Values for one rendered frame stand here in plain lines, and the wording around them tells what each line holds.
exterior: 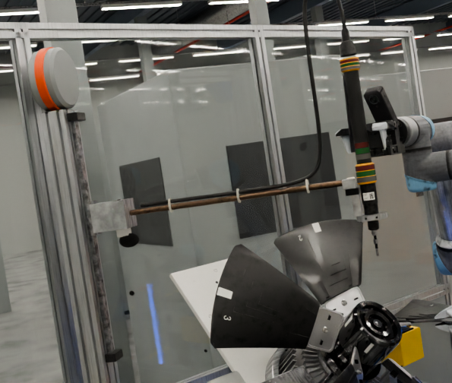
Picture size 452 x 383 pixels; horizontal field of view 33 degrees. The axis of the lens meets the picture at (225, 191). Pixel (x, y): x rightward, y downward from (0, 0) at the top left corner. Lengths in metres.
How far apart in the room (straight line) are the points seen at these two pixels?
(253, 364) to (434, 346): 1.48
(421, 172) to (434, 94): 4.09
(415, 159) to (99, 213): 0.80
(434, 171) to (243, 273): 0.60
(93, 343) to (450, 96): 4.60
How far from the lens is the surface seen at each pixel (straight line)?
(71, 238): 1.92
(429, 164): 1.98
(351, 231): 1.92
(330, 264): 1.85
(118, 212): 1.87
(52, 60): 1.91
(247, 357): 1.85
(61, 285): 2.07
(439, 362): 3.25
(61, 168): 1.92
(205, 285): 1.94
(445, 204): 2.46
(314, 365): 1.76
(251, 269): 1.64
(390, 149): 1.82
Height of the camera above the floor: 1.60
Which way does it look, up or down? 2 degrees down
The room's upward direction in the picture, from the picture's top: 9 degrees counter-clockwise
